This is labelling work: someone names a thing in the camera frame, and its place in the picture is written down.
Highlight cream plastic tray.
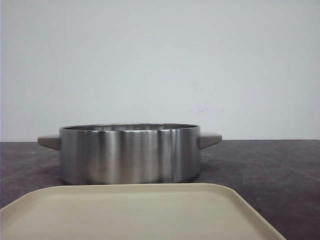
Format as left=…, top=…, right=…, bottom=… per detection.
left=0, top=183, right=283, bottom=240

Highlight stainless steel pot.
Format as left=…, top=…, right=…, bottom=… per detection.
left=37, top=123, right=223, bottom=185

